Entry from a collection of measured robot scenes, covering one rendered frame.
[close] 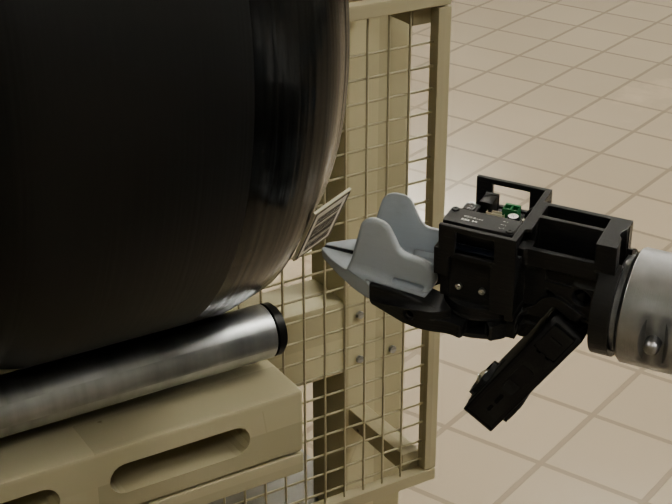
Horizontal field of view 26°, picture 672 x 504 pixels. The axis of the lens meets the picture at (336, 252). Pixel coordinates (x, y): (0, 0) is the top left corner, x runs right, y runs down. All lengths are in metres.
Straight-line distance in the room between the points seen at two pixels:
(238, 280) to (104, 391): 0.14
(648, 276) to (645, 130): 3.28
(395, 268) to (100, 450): 0.28
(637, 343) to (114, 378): 0.41
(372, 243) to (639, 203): 2.76
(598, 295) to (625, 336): 0.03
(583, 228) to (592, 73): 3.71
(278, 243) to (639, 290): 0.26
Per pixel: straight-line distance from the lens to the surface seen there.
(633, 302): 0.91
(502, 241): 0.91
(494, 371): 1.00
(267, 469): 1.19
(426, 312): 0.95
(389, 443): 2.05
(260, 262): 1.03
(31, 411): 1.09
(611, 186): 3.80
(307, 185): 1.00
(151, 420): 1.14
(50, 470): 1.10
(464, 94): 4.40
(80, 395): 1.10
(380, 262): 0.97
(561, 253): 0.92
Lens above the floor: 1.47
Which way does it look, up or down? 26 degrees down
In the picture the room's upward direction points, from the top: straight up
